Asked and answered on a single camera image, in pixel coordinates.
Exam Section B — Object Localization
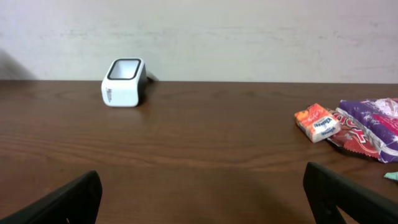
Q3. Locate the orange chocolate bar wrapper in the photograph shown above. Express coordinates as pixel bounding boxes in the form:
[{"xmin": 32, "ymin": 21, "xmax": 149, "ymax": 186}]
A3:
[{"xmin": 326, "ymin": 109, "xmax": 379, "ymax": 159}]

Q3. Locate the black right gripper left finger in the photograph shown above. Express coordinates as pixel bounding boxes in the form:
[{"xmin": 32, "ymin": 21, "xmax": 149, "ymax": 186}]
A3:
[{"xmin": 1, "ymin": 170, "xmax": 103, "ymax": 224}]

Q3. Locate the teal snack packet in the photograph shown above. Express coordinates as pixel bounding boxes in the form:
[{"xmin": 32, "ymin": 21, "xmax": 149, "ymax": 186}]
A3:
[{"xmin": 384, "ymin": 172, "xmax": 398, "ymax": 182}]

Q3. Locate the red purple rice packet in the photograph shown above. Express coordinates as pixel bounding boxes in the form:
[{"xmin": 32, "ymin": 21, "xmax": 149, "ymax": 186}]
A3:
[{"xmin": 336, "ymin": 98, "xmax": 397, "ymax": 163}]

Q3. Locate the small orange box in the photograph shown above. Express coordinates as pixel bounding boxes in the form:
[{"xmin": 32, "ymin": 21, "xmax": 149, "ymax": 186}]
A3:
[{"xmin": 294, "ymin": 103, "xmax": 341, "ymax": 143}]

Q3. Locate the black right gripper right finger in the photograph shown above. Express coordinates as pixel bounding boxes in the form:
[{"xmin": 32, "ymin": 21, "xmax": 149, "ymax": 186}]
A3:
[{"xmin": 303, "ymin": 162, "xmax": 397, "ymax": 224}]

